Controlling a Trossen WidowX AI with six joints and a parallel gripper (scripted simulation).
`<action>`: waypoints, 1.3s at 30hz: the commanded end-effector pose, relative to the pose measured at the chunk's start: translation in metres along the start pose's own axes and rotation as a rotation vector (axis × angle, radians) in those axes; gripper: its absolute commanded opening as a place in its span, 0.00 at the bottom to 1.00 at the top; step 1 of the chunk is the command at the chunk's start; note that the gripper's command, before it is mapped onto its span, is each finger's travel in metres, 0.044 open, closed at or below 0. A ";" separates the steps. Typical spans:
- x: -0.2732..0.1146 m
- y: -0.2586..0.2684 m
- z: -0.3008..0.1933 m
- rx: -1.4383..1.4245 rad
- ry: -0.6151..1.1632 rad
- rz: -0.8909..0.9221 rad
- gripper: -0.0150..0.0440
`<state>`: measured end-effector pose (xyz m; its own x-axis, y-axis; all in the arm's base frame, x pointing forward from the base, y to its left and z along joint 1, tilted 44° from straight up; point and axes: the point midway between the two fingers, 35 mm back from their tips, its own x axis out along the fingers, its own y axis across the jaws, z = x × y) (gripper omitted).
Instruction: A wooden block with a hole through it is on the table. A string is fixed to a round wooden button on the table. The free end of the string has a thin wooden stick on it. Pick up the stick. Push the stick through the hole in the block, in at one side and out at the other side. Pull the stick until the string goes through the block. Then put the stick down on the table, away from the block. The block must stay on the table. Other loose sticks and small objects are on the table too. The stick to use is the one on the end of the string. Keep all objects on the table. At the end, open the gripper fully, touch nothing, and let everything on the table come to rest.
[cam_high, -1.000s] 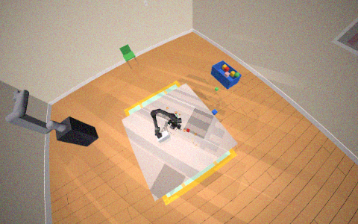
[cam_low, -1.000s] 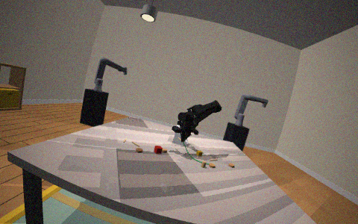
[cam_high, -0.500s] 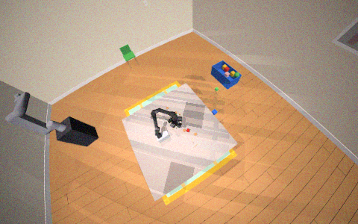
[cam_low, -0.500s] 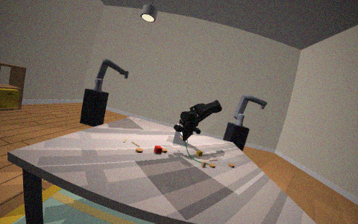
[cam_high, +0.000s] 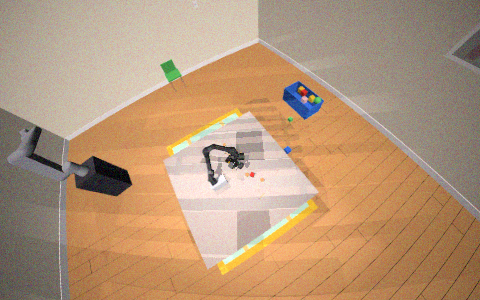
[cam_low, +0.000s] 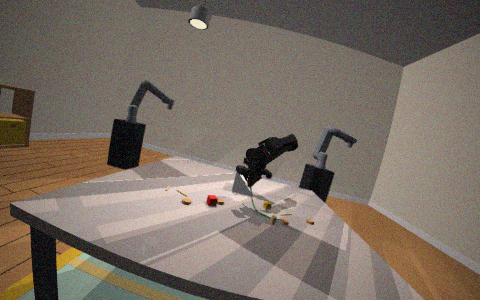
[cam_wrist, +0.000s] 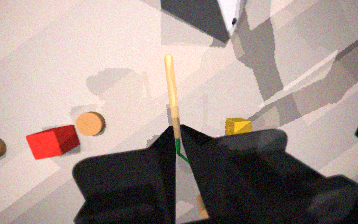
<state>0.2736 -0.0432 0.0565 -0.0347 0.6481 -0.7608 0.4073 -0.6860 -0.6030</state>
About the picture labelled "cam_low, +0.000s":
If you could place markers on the red block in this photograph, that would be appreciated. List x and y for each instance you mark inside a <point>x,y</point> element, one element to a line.
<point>212,200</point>

